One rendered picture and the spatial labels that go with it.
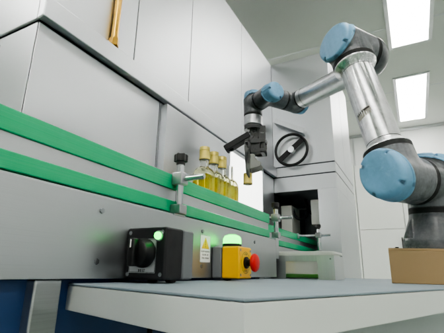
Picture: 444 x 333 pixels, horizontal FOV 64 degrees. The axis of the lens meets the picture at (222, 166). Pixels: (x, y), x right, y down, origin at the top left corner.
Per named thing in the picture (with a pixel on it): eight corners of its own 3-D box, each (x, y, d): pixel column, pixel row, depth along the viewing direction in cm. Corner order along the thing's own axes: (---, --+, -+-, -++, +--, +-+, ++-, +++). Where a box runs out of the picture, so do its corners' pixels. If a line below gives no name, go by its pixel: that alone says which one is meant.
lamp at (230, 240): (227, 248, 87) (228, 235, 88) (244, 247, 85) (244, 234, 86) (219, 246, 83) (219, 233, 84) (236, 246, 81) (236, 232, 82)
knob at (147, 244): (132, 267, 56) (116, 267, 53) (134, 238, 58) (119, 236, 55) (154, 267, 54) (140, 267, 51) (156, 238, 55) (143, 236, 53)
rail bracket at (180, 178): (178, 218, 75) (181, 157, 79) (208, 216, 72) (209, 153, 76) (166, 215, 72) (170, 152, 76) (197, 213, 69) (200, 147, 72)
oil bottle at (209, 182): (199, 234, 113) (201, 170, 119) (214, 234, 111) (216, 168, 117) (189, 233, 109) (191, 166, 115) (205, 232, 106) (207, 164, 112)
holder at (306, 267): (272, 277, 141) (271, 257, 143) (344, 279, 129) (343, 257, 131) (256, 278, 127) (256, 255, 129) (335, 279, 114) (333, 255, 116)
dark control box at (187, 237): (154, 281, 63) (157, 233, 66) (192, 282, 60) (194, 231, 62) (121, 281, 56) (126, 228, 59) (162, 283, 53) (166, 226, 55)
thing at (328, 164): (304, 210, 278) (299, 106, 303) (355, 207, 261) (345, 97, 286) (273, 193, 219) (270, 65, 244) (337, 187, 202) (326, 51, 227)
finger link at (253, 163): (260, 174, 132) (260, 151, 136) (244, 174, 133) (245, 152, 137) (261, 177, 135) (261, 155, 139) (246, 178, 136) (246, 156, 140)
